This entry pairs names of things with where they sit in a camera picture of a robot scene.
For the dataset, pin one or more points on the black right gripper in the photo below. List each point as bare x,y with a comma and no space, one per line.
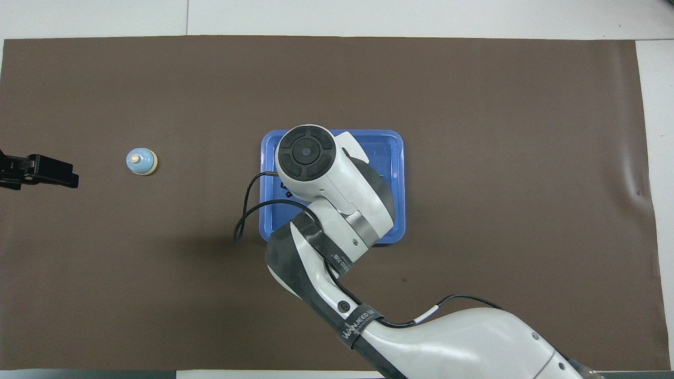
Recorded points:
287,188

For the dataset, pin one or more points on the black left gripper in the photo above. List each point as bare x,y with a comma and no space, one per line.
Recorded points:
50,169

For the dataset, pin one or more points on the green mushroom push button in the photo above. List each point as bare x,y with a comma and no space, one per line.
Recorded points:
380,174

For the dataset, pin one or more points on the light blue service bell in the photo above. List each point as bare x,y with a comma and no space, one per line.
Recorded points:
141,162

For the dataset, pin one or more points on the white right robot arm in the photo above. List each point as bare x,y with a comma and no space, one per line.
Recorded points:
337,184

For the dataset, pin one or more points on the blue plastic tray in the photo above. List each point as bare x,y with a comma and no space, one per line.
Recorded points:
389,152

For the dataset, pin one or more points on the brown table mat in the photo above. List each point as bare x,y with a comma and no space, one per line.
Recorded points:
158,289

